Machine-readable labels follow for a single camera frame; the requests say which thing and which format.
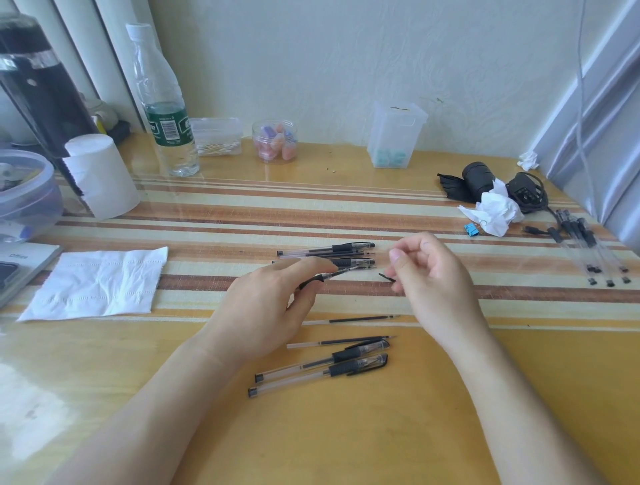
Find silvery curtain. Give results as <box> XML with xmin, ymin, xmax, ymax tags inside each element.
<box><xmin>529</xmin><ymin>0</ymin><xmax>640</xmax><ymax>246</ymax></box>

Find person's left forearm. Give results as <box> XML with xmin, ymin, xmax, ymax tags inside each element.
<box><xmin>44</xmin><ymin>337</ymin><xmax>243</xmax><ymax>485</ymax></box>

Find white curtain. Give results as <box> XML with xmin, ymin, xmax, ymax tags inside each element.
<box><xmin>12</xmin><ymin>0</ymin><xmax>153</xmax><ymax>133</ymax></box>

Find person's left hand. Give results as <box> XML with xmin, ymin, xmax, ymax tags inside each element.
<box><xmin>204</xmin><ymin>257</ymin><xmax>342</xmax><ymax>369</ymax></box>

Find thin white hanging cable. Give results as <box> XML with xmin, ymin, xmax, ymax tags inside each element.
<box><xmin>573</xmin><ymin>0</ymin><xmax>603</xmax><ymax>213</ymax></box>

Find black power adapter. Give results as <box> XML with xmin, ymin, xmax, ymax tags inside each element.
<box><xmin>505</xmin><ymin>172</ymin><xmax>549</xmax><ymax>210</ymax></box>

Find white toilet paper roll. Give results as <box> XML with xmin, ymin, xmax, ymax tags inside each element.
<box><xmin>63</xmin><ymin>133</ymin><xmax>142</xmax><ymax>221</ymax></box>

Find capped clear gel pen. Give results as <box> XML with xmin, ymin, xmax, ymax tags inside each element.
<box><xmin>277</xmin><ymin>242</ymin><xmax>376</xmax><ymax>258</ymax></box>
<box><xmin>272</xmin><ymin>257</ymin><xmax>376</xmax><ymax>269</ymax></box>
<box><xmin>254</xmin><ymin>340</ymin><xmax>391</xmax><ymax>383</ymax></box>
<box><xmin>248</xmin><ymin>353</ymin><xmax>389</xmax><ymax>398</ymax></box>

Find person's right forearm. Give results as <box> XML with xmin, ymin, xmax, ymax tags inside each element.
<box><xmin>440</xmin><ymin>320</ymin><xmax>613</xmax><ymax>485</ymax></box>

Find black ink pen refill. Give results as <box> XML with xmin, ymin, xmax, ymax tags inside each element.
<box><xmin>286</xmin><ymin>335</ymin><xmax>399</xmax><ymax>350</ymax></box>
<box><xmin>302</xmin><ymin>314</ymin><xmax>402</xmax><ymax>326</ymax></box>

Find flat white tissue sheet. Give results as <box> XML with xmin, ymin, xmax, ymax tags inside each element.
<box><xmin>17</xmin><ymin>246</ymin><xmax>170</xmax><ymax>322</ymax></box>

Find large crumpled white tissue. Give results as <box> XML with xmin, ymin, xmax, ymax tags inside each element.
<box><xmin>458</xmin><ymin>179</ymin><xmax>526</xmax><ymax>238</ymax></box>

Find black grip pen section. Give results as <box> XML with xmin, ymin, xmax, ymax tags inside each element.
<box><xmin>298</xmin><ymin>267</ymin><xmax>374</xmax><ymax>291</ymax></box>

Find black adapter cable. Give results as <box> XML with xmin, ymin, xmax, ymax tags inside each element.
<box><xmin>523</xmin><ymin>172</ymin><xmax>565</xmax><ymax>244</ymax></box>

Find person's right hand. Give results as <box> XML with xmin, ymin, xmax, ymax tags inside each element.
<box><xmin>386</xmin><ymin>232</ymin><xmax>489</xmax><ymax>349</ymax></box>

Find striped table runner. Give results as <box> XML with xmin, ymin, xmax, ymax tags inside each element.
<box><xmin>0</xmin><ymin>172</ymin><xmax>640</xmax><ymax>331</ymax></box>

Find clear lidded plastic container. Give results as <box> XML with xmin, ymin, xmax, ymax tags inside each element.
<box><xmin>0</xmin><ymin>149</ymin><xmax>65</xmax><ymax>242</ymax></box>

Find grey flat box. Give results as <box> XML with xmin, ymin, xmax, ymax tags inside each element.
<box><xmin>0</xmin><ymin>242</ymin><xmax>64</xmax><ymax>308</ymax></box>

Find yellowish small object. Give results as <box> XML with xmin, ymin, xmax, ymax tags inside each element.
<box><xmin>80</xmin><ymin>94</ymin><xmax>121</xmax><ymax>137</ymax></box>

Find black thermos flask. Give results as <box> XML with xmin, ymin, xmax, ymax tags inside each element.
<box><xmin>0</xmin><ymin>12</ymin><xmax>102</xmax><ymax>217</ymax></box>

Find round jar of pastel items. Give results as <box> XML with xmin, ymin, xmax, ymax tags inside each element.
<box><xmin>252</xmin><ymin>119</ymin><xmax>300</xmax><ymax>164</ymax></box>

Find clear cotton swab box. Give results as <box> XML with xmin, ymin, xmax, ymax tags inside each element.
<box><xmin>189</xmin><ymin>117</ymin><xmax>245</xmax><ymax>158</ymax></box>

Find black cloth pouch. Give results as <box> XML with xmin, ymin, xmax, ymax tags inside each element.
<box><xmin>436</xmin><ymin>173</ymin><xmax>472</xmax><ymax>204</ymax></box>

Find empty clear pen barrel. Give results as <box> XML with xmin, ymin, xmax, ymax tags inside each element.
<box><xmin>564</xmin><ymin>220</ymin><xmax>616</xmax><ymax>288</ymax></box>
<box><xmin>576</xmin><ymin>217</ymin><xmax>631</xmax><ymax>285</ymax></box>
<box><xmin>556</xmin><ymin>209</ymin><xmax>600</xmax><ymax>287</ymax></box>
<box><xmin>585</xmin><ymin>231</ymin><xmax>630</xmax><ymax>274</ymax></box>

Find clear plastic water bottle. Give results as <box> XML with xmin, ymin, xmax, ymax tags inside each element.
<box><xmin>124</xmin><ymin>22</ymin><xmax>201</xmax><ymax>178</ymax></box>

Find black cylinder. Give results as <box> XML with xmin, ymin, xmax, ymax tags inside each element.
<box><xmin>461</xmin><ymin>161</ymin><xmax>497</xmax><ymax>202</ymax></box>

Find translucent square pen holder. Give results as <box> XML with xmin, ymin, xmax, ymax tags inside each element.
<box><xmin>367</xmin><ymin>101</ymin><xmax>430</xmax><ymax>170</ymax></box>

